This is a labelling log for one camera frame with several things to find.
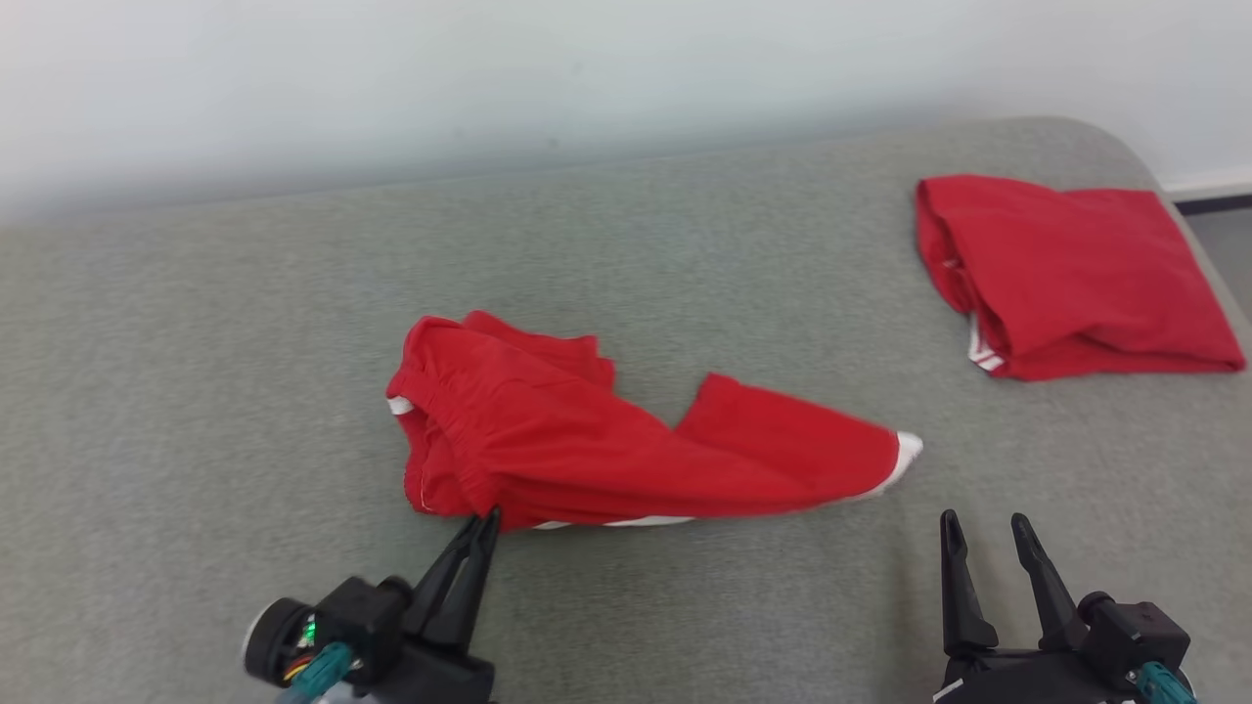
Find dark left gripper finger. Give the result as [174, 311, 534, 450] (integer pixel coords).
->
[425, 506, 503, 652]
[400, 515, 484, 638]

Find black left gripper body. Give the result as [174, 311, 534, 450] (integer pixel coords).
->
[367, 634, 496, 704]

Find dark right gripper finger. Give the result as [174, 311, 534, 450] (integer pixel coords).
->
[939, 509, 1000, 659]
[1009, 512, 1090, 652]

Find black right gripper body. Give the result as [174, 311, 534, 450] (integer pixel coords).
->
[933, 643, 1137, 704]

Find red shorts white trim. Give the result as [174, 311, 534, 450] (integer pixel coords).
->
[385, 310, 924, 533]

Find red Bulls 23 jersey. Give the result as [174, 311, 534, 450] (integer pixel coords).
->
[915, 174, 1249, 382]

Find grey fabric sofa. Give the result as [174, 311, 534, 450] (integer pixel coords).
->
[0, 117, 1252, 704]

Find white skirting board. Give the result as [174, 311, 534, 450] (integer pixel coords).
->
[1157, 166, 1252, 201]

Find right camera cable teal plug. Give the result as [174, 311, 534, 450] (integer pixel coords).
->
[1134, 661, 1200, 704]

